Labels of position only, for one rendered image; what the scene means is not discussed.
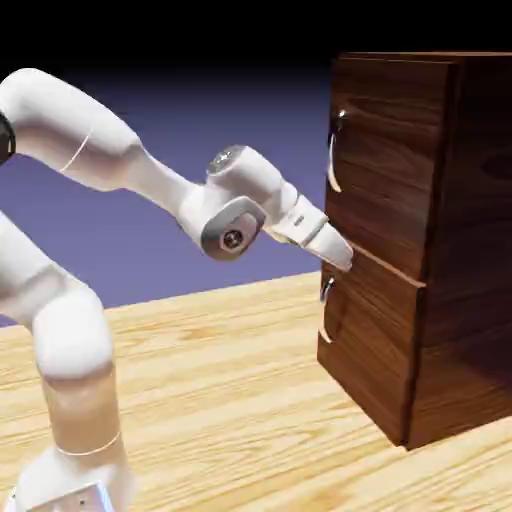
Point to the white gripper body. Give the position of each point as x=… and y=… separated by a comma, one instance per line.
x=330, y=243

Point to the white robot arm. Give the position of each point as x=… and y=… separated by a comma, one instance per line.
x=100, y=148

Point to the short dark wood cabinet door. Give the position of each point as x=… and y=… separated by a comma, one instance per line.
x=372, y=344

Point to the dark wood cabinet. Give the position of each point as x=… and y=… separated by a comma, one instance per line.
x=468, y=240

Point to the tall dark wood cabinet door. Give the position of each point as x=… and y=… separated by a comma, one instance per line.
x=384, y=168

